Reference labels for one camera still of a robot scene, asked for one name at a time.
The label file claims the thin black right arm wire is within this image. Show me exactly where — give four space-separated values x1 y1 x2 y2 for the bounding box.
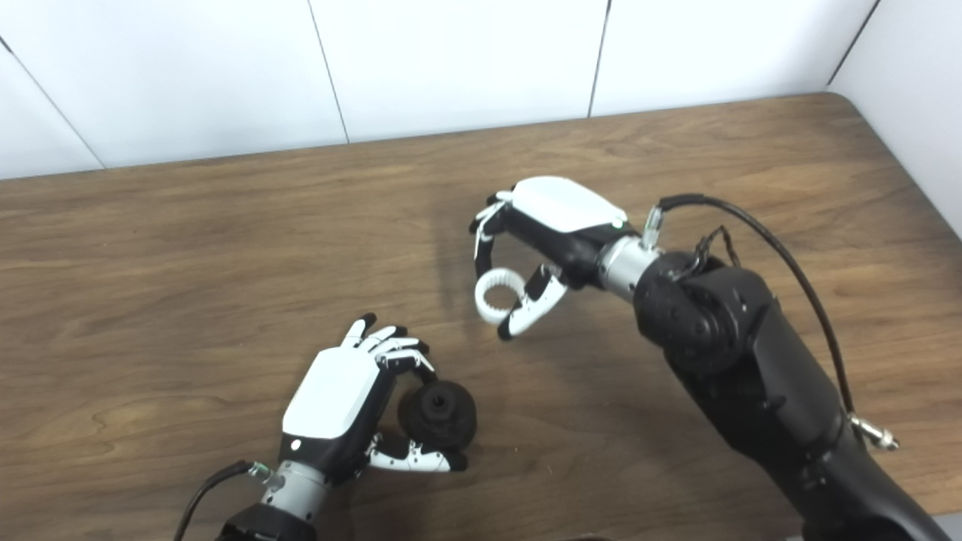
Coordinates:
676 225 741 280

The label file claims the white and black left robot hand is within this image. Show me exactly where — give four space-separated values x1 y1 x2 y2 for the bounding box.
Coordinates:
259 313 468 523

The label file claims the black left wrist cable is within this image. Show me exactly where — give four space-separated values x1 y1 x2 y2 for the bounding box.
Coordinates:
173 460 271 541

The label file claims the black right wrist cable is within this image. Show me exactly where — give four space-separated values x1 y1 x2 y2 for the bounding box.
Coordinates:
643 194 900 452

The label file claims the white ring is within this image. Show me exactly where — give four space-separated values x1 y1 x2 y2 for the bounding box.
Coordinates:
474 269 527 325

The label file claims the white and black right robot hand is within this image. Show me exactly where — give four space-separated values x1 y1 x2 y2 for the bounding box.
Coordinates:
470 176 666 341

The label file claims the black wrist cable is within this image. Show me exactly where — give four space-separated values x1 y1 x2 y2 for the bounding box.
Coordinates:
643 194 900 452
173 460 271 541

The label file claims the round black part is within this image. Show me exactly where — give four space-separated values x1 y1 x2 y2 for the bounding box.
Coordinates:
398 380 478 452

